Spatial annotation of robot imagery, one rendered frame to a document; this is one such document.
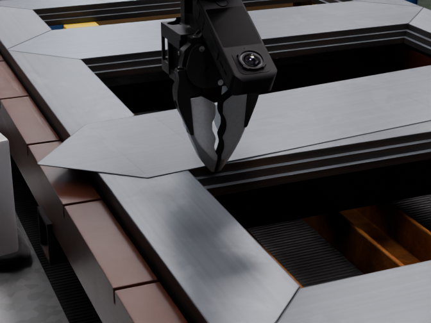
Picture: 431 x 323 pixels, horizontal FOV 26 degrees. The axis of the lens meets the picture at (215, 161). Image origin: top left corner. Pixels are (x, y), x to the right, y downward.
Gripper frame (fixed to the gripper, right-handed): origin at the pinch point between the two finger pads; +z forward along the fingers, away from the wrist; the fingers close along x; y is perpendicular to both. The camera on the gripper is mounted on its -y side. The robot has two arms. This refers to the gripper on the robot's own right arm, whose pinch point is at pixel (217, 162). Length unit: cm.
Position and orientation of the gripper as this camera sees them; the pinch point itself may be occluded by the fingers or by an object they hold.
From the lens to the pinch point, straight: 98.3
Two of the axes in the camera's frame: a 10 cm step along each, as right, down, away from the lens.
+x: -9.3, 1.4, -3.5
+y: -3.7, -3.5, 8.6
